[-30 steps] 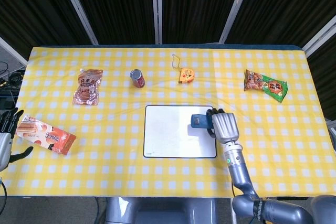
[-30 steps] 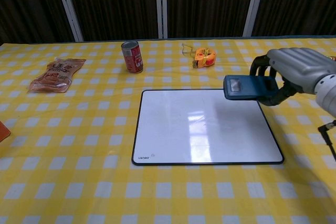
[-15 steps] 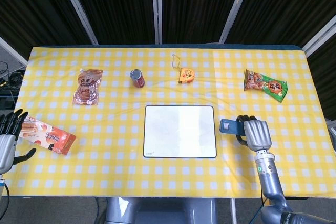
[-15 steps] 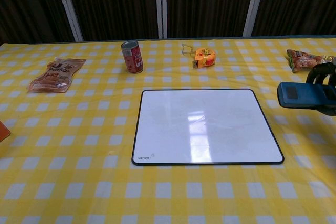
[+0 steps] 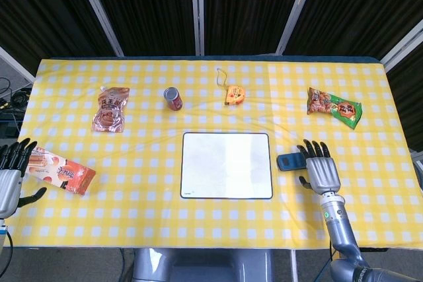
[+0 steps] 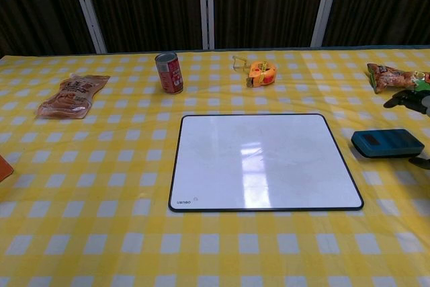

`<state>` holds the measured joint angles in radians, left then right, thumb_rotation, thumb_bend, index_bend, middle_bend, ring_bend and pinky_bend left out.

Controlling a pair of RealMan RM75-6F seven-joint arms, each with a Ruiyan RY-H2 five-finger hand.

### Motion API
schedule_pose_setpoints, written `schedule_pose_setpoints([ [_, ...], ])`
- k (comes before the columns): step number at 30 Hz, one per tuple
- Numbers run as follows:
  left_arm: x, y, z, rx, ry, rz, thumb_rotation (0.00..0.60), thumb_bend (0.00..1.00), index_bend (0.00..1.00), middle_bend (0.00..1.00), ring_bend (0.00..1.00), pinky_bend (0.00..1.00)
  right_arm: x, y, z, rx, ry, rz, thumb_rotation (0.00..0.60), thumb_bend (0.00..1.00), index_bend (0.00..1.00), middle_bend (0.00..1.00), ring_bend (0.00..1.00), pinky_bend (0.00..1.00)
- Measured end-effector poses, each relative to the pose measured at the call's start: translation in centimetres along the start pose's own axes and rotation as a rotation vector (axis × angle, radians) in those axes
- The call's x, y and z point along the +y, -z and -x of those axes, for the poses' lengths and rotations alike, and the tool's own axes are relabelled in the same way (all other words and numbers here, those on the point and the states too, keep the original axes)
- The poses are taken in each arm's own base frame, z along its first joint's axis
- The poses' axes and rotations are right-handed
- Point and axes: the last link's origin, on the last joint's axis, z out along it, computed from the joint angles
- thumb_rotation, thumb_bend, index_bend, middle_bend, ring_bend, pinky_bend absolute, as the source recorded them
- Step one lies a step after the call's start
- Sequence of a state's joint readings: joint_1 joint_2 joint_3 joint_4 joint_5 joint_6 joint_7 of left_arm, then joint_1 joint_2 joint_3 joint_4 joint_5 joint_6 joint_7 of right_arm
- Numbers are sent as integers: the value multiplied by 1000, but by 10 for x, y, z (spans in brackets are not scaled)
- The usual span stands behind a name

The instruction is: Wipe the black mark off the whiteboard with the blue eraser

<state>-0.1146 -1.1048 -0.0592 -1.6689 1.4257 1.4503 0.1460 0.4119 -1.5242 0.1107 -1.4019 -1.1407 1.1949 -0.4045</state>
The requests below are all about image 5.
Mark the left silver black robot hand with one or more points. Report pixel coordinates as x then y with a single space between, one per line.
10 189

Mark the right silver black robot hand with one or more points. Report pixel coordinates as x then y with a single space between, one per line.
322 173

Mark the blue eraser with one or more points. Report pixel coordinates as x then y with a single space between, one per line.
291 161

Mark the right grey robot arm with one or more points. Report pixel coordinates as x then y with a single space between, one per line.
347 239

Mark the white drawing board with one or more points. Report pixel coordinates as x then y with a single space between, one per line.
226 165

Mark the orange biscuit box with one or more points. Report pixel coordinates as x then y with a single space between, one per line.
62 171

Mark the green orange snack bag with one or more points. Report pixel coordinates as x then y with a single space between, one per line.
333 107

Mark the yellow white checkered tablecloth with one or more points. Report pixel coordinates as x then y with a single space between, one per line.
132 163

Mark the brown spouted sauce pouch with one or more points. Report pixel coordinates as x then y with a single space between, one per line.
110 110

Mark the grey robot torso base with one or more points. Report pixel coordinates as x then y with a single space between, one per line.
203 265

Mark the red drink can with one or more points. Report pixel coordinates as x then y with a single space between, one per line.
172 98

